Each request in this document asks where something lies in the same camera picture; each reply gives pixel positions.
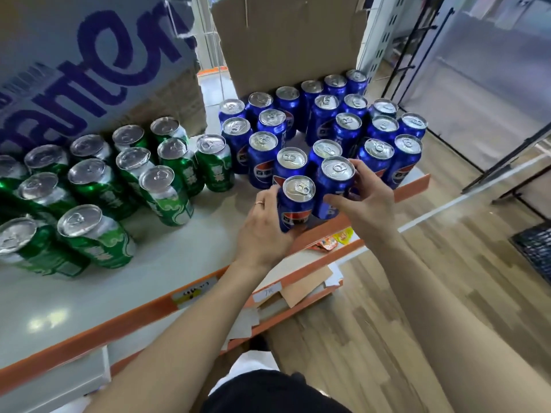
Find person's left hand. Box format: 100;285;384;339
234;185;308;270

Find person's right hand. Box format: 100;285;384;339
323;159;404;251

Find blue soda can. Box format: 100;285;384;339
312;156;357;221
277;175;317;233

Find person's right forearm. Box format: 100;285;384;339
365;234;551;413

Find person's left forearm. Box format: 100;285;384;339
84;258;281;413

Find orange-edged lower shelf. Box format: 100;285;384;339
110;238;366;378

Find orange snack packet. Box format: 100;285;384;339
310;235;339;253

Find brown cardboard piece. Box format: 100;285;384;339
279;265;335;309

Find small white paper label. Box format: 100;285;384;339
251;281;284;304

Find group of blue cans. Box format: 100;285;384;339
218;69;429;191

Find white paper sheets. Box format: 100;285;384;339
226;307;261;341

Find yellow-white price label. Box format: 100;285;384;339
171;277;219;309

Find white shelf with orange edge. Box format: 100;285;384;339
0;73;431;397

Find white shirt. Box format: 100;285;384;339
208;350;281;396

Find black shorts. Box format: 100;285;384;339
200;368;352;413

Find plain brown cardboard box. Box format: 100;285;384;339
210;0;369;99

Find white perforated shelf upright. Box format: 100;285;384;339
356;0;399;83

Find black metal stand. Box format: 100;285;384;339
381;7;456;106

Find frosted glass panel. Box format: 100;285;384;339
398;0;551;171

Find group of green cans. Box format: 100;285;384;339
0;116;236;278

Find cardboard box with blue print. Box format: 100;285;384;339
0;0;208;159

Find black metal frame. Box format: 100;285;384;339
460;122;551;208

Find black wire basket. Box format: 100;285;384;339
508;221;551;285

